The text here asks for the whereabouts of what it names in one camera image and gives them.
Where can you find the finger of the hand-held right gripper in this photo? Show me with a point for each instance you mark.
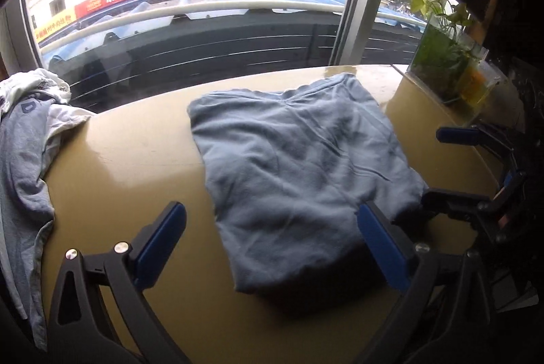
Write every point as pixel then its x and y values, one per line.
pixel 454 135
pixel 450 200

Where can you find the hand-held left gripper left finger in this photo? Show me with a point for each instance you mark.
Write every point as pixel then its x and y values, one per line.
pixel 163 243

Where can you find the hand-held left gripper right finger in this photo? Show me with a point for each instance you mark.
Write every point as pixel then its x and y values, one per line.
pixel 382 249

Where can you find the blue t-shirt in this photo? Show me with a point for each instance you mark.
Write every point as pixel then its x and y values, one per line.
pixel 297 160

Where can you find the yellow glass container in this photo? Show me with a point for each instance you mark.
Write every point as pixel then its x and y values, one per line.
pixel 476 83

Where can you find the glass plant tank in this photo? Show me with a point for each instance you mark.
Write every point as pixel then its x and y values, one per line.
pixel 437 58

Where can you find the green leafy plant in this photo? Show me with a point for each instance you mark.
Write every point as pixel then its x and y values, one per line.
pixel 446 13

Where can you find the grey-blue garment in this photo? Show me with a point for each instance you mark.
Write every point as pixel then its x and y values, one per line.
pixel 25 160

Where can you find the grey window mullion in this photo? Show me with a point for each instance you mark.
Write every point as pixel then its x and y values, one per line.
pixel 357 7

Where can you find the balcony railing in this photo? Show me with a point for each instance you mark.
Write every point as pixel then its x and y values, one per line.
pixel 212 45

